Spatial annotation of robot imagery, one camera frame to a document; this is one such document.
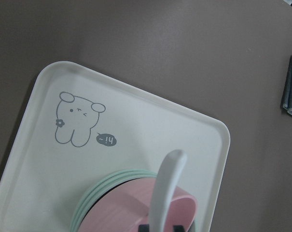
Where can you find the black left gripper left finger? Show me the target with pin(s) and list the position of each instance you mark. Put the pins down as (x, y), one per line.
(143, 228)

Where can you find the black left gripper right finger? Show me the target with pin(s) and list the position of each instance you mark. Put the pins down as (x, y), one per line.
(178, 228)

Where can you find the small pink bowl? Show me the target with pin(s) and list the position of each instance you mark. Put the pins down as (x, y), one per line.
(126, 206)

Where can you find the white ceramic spoon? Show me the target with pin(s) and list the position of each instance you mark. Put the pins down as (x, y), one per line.
(165, 184)

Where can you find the stacked green bowls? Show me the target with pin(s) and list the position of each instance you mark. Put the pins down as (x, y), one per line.
(94, 193)

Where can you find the cream rabbit tray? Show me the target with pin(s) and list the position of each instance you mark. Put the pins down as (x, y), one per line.
(80, 126)

